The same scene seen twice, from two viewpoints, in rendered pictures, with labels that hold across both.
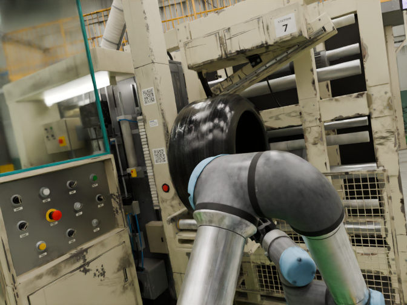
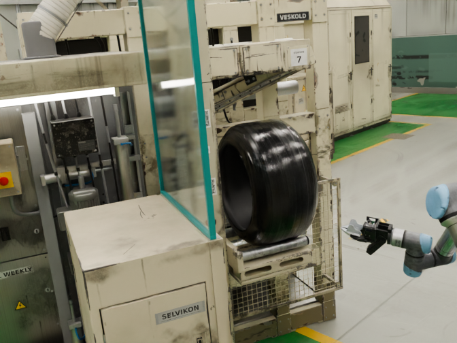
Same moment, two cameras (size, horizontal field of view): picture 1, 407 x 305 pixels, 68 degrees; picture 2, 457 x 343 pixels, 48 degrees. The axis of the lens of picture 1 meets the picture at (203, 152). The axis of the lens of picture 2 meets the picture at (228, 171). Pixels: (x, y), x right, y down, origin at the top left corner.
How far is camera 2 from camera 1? 1.86 m
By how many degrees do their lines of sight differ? 52
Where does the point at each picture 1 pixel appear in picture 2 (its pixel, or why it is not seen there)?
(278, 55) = (273, 77)
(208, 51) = (224, 65)
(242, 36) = (261, 58)
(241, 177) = not seen: outside the picture
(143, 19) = (205, 30)
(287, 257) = (425, 239)
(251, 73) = (245, 90)
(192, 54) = not seen: hidden behind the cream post
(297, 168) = not seen: outside the picture
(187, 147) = (288, 177)
